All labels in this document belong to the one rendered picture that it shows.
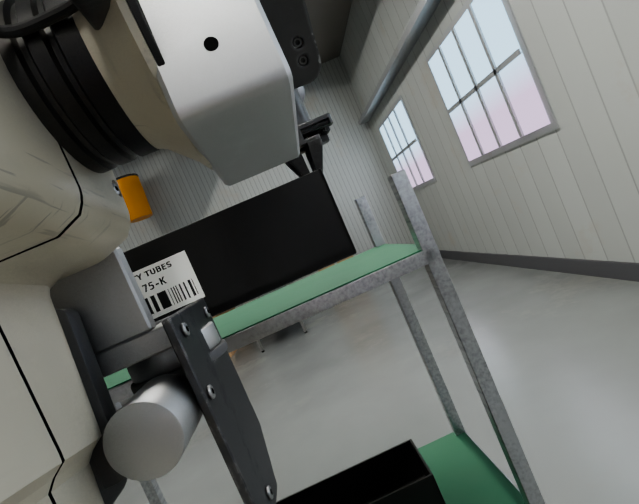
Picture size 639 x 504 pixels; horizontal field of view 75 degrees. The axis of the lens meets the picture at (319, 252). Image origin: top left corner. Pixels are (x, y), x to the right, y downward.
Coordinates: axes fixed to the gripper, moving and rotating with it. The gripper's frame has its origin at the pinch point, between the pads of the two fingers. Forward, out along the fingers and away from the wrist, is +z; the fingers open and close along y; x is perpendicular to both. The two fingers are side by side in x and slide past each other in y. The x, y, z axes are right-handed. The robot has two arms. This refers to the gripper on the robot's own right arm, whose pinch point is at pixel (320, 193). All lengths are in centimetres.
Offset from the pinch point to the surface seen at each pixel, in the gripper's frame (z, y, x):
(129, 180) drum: -164, 185, -583
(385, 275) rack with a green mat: 17.6, -6.8, -16.9
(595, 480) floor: 112, -50, -62
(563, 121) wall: 9, -180, -193
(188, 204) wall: -105, 130, -629
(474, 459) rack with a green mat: 77, -14, -45
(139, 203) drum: -128, 186, -584
